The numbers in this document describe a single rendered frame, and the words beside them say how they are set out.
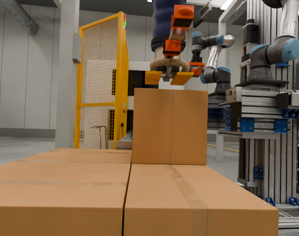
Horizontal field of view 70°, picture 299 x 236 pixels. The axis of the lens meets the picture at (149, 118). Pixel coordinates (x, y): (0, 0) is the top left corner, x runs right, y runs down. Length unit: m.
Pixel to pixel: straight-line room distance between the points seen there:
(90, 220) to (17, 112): 11.09
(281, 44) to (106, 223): 1.29
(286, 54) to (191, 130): 0.69
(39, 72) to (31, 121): 2.35
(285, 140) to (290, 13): 0.83
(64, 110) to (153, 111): 1.62
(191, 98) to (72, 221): 0.83
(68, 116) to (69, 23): 1.07
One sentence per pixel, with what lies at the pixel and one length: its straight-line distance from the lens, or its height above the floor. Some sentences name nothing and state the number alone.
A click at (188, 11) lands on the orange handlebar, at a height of 1.17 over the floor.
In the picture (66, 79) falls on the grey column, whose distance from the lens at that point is 2.65.
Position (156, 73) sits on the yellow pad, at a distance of 1.30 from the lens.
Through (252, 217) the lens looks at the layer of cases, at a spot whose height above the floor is 0.52.
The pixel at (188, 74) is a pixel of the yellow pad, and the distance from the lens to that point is 1.32.
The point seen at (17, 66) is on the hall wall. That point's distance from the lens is 11.91.
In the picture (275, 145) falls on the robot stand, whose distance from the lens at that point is 1.76.
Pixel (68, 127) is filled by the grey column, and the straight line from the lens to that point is 2.59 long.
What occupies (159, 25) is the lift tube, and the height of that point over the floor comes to 1.39.
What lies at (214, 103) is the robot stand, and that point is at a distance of 1.86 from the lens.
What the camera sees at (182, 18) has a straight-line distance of 0.90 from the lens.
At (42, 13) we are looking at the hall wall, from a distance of 12.36.
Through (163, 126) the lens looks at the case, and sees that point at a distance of 1.14.
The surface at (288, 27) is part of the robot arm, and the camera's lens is 1.57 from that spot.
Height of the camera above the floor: 0.75
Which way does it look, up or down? 2 degrees up
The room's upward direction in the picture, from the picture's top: 2 degrees clockwise
